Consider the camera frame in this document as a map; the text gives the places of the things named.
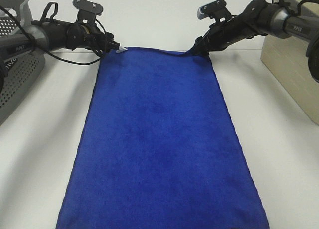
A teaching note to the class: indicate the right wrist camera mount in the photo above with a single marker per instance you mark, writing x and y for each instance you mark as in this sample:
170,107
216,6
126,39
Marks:
215,10

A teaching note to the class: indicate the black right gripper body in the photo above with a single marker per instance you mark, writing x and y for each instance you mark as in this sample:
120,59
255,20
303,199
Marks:
219,37

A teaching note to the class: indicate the beige storage box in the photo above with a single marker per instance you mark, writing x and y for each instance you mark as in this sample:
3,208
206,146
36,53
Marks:
286,60

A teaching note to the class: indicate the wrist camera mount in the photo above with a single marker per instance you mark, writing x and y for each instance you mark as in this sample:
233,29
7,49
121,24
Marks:
87,11
215,10

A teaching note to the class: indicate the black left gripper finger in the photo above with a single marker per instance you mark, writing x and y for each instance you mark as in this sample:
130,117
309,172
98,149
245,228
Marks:
112,45

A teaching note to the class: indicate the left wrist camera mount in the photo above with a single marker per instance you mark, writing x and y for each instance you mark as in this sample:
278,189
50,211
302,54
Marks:
87,11

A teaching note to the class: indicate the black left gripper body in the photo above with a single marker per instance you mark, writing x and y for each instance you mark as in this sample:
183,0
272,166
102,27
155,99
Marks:
88,36

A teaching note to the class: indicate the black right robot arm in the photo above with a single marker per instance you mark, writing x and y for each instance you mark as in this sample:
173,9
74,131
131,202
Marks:
258,18

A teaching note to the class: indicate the grey perforated plastic basket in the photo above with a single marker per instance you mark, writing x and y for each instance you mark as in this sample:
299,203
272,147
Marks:
20,64

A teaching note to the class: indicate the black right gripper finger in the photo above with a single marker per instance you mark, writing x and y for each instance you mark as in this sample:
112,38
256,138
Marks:
199,47

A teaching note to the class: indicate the blue microfiber towel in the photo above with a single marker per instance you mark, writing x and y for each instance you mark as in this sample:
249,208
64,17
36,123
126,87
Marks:
159,151

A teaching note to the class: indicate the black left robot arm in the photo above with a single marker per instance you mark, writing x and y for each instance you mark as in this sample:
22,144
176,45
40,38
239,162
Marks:
53,35

